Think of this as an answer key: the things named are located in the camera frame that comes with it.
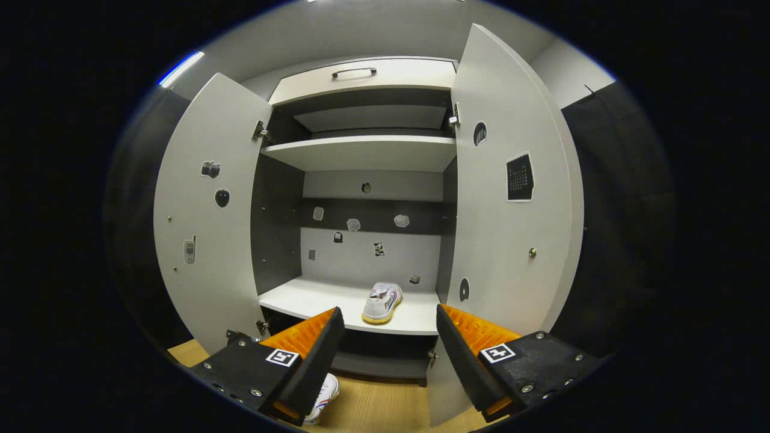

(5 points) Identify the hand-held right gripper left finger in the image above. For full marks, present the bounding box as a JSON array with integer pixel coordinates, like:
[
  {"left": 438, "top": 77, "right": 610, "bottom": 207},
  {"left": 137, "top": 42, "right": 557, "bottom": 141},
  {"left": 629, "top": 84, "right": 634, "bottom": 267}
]
[{"left": 191, "top": 307, "right": 347, "bottom": 428}]

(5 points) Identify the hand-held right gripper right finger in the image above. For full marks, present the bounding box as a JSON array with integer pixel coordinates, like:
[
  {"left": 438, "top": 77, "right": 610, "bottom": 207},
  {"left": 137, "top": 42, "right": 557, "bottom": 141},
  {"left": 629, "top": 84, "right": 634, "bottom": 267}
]
[{"left": 436, "top": 304, "right": 604, "bottom": 423}]

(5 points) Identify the white sneaker shoe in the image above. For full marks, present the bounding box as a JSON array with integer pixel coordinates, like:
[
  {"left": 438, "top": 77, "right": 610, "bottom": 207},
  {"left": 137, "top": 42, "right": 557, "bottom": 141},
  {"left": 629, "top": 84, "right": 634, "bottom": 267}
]
[
  {"left": 362, "top": 282, "right": 404, "bottom": 325},
  {"left": 303, "top": 373, "right": 340, "bottom": 426}
]

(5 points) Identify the white shoe cabinet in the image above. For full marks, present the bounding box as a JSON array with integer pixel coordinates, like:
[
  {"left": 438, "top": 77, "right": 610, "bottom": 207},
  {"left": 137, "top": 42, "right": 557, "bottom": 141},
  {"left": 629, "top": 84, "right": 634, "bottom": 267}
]
[{"left": 153, "top": 24, "right": 584, "bottom": 428}]

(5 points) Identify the white cabinet door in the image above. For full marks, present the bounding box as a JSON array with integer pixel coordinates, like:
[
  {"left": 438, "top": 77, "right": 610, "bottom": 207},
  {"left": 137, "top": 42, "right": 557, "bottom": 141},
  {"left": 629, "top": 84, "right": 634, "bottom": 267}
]
[
  {"left": 153, "top": 72, "right": 274, "bottom": 355},
  {"left": 427, "top": 24, "right": 584, "bottom": 428}
]

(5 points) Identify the white cabinet shelf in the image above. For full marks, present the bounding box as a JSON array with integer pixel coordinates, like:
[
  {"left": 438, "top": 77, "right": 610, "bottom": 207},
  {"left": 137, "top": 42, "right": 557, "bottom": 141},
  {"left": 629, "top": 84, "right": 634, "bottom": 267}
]
[
  {"left": 259, "top": 275, "right": 443, "bottom": 336},
  {"left": 260, "top": 136, "right": 458, "bottom": 173}
]

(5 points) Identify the white cabinet drawer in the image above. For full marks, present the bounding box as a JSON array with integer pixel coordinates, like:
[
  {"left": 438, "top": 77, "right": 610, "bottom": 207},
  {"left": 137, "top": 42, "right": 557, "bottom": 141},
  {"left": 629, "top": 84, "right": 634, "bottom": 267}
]
[{"left": 269, "top": 57, "right": 458, "bottom": 106}]

